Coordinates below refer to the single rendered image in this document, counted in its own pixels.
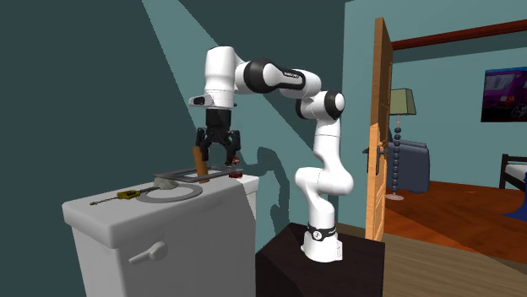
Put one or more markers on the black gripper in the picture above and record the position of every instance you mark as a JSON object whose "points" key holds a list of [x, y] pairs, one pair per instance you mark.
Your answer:
{"points": [[217, 121]]}

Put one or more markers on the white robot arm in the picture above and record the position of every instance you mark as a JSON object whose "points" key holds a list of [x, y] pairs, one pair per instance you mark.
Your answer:
{"points": [[325, 164]]}

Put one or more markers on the brown cylinder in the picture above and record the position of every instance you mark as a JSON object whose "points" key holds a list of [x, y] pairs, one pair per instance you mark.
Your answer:
{"points": [[201, 166]]}

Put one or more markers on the small red object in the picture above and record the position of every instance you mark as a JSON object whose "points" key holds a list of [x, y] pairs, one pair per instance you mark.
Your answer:
{"points": [[235, 174]]}

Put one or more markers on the pale grey lump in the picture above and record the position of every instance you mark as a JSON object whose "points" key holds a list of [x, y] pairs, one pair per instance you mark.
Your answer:
{"points": [[166, 183]]}

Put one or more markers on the white toilet tank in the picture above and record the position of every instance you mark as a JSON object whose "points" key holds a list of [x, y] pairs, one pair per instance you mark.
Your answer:
{"points": [[177, 242]]}

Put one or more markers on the wooden door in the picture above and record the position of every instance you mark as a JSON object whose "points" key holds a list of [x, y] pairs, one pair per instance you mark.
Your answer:
{"points": [[378, 144]]}

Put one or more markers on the dark robot stand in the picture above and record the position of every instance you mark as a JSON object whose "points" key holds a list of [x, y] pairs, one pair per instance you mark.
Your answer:
{"points": [[329, 275]]}

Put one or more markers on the floor lamp with green shade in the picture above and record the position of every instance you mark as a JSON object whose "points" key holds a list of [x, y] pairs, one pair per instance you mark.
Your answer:
{"points": [[402, 103]]}

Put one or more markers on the blue armchair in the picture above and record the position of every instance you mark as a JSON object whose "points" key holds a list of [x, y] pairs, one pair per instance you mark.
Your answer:
{"points": [[413, 168]]}

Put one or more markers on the dark-framed bed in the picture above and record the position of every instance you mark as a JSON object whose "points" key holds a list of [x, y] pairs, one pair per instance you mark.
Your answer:
{"points": [[514, 170]]}

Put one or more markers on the grey rectangular frame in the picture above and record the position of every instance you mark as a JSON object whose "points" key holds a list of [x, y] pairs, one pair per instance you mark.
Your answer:
{"points": [[187, 178]]}

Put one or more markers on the wall picture of purple vehicle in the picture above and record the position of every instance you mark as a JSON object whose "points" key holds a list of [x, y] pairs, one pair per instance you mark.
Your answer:
{"points": [[504, 94]]}

